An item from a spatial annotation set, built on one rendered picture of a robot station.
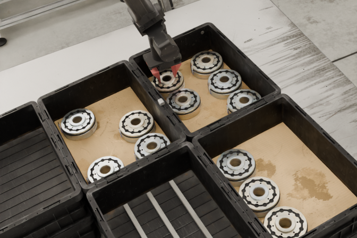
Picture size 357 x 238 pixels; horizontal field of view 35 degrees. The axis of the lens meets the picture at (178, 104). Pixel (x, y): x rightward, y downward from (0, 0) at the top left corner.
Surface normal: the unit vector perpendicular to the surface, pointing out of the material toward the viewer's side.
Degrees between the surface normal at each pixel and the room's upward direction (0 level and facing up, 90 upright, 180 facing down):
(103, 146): 0
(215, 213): 0
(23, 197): 0
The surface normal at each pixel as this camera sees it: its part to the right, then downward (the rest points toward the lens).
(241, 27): -0.14, -0.70
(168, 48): 0.38, 0.63
